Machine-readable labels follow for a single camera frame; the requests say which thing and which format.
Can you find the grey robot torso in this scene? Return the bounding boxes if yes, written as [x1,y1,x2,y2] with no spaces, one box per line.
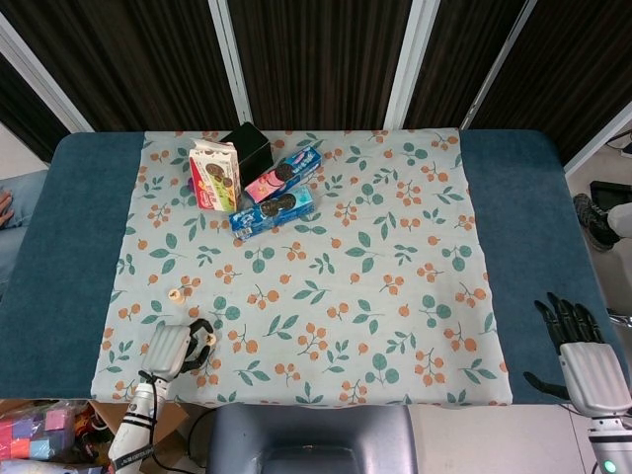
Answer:
[204,404,419,474]

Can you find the brown cardboard box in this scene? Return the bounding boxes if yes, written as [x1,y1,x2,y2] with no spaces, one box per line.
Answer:
[0,398,192,474]

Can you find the black flat device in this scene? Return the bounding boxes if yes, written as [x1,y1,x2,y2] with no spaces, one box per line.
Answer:
[590,180,632,211]

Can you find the dark sneaker shoe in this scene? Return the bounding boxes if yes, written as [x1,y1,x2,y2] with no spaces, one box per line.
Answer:
[572,193,622,253]

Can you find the person's blue jeans legs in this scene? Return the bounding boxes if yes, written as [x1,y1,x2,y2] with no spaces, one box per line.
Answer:
[0,170,50,302]

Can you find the light trouser leg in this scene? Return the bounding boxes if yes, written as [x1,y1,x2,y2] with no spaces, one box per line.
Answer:
[605,202,632,239]

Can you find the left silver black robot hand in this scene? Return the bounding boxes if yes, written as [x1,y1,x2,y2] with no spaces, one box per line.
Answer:
[141,318,218,381]

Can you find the black cable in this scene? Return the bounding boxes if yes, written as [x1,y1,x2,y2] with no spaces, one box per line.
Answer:
[150,409,218,474]

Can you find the bag of colourful blocks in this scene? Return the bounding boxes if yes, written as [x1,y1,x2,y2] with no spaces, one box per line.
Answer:
[0,402,108,465]

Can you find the pink blue Oreo box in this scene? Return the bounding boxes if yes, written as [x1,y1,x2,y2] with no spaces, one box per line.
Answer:
[244,145,323,203]

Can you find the floral fruit print tablecloth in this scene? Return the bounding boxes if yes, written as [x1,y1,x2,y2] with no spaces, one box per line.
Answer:
[90,128,513,409]

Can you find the white red cookie box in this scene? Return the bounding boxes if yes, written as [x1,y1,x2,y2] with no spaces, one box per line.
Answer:
[189,137,243,213]

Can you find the teal velvet table cover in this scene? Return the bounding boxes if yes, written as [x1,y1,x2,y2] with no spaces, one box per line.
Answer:
[0,128,618,409]

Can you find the black open box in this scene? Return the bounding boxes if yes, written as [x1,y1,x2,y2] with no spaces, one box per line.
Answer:
[218,121,275,184]

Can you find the dark folding screen panel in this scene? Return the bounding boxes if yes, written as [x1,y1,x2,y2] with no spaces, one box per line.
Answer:
[461,0,632,177]
[0,14,95,164]
[384,0,537,130]
[0,0,253,133]
[206,0,440,132]

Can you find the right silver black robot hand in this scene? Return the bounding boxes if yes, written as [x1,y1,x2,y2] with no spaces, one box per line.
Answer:
[522,291,632,417]

